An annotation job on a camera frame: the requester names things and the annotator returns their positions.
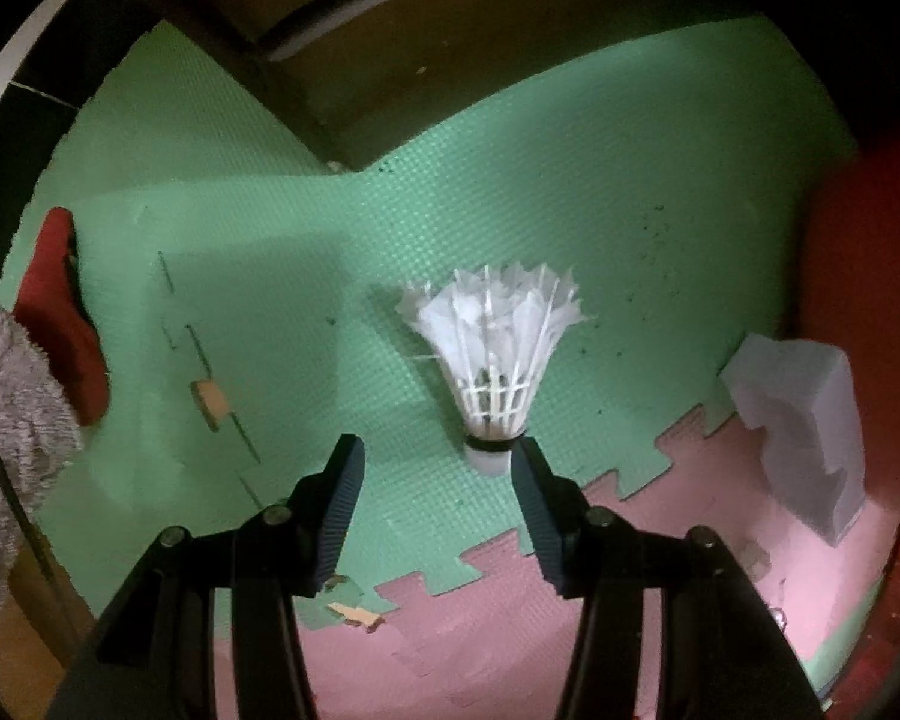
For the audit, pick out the red cloth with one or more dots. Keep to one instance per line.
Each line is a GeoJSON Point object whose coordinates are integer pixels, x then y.
{"type": "Point", "coordinates": [60, 330]}

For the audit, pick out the white feather shuttlecock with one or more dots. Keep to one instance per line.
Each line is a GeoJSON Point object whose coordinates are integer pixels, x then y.
{"type": "Point", "coordinates": [495, 360]}

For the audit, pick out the white foam packaging piece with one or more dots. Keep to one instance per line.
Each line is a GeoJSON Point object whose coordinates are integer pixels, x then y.
{"type": "Point", "coordinates": [802, 420]}

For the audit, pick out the pink foam mat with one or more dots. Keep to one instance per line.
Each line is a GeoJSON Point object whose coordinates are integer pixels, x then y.
{"type": "Point", "coordinates": [450, 660]}

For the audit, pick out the grey fluffy rug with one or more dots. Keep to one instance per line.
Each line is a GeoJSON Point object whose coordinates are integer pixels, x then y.
{"type": "Point", "coordinates": [15, 420]}

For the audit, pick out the green foam mat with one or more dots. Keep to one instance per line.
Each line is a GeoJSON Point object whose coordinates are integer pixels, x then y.
{"type": "Point", "coordinates": [607, 187]}

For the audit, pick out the brown wooden nightstand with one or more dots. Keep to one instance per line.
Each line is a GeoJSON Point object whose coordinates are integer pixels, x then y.
{"type": "Point", "coordinates": [390, 90]}

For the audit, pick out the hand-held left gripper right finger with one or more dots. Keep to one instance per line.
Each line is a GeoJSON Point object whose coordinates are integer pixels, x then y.
{"type": "Point", "coordinates": [540, 525]}

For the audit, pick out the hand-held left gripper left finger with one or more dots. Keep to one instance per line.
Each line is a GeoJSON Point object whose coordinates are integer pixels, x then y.
{"type": "Point", "coordinates": [337, 517]}

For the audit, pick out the red bedsheet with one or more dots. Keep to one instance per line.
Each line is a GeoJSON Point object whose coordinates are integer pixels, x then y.
{"type": "Point", "coordinates": [870, 255]}

